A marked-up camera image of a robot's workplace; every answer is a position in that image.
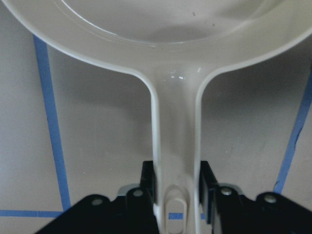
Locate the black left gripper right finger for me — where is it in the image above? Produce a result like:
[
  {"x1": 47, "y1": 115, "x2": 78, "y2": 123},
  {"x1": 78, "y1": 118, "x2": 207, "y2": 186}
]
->
[{"x1": 199, "y1": 161, "x2": 244, "y2": 234}]

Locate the beige plastic dustpan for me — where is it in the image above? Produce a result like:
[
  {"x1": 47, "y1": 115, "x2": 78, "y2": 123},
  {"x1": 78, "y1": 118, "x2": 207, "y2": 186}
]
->
[{"x1": 4, "y1": 0, "x2": 312, "y2": 234}]

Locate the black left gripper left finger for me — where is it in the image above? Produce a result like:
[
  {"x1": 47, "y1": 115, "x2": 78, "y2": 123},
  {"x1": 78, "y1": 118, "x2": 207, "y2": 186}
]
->
[{"x1": 125, "y1": 161, "x2": 157, "y2": 234}]

